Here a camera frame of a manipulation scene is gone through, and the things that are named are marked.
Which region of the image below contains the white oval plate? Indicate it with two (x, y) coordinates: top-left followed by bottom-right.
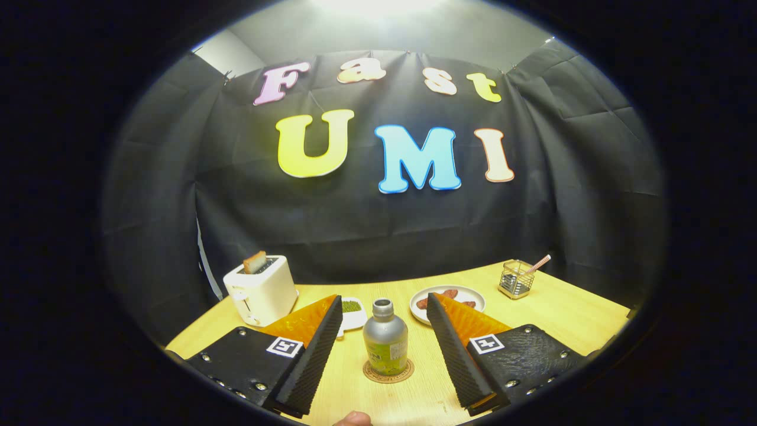
(410, 285), (486, 326)

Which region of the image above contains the black backdrop cloth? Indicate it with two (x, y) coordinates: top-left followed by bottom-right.
(101, 35), (669, 347)

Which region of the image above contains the wire mesh holder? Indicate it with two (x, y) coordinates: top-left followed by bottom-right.
(498, 259), (535, 300)

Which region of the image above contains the pink striped straw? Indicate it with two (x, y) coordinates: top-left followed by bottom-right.
(520, 254), (552, 276)

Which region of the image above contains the white divided dish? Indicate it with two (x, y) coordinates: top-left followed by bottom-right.
(337, 296), (368, 339)

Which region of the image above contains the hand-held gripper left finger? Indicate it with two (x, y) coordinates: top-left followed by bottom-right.
(185, 294), (344, 419)

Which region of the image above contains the silver bottle with green label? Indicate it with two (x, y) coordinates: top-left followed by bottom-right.
(363, 298), (409, 376)

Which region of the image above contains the white toaster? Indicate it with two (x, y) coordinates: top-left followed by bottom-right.
(222, 255), (299, 328)

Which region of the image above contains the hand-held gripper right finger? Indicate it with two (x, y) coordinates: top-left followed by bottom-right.
(426, 292), (595, 417)

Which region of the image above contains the light wooden table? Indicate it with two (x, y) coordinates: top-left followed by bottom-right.
(166, 260), (632, 426)

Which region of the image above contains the round cork coaster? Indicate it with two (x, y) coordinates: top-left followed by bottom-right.
(363, 358), (415, 384)

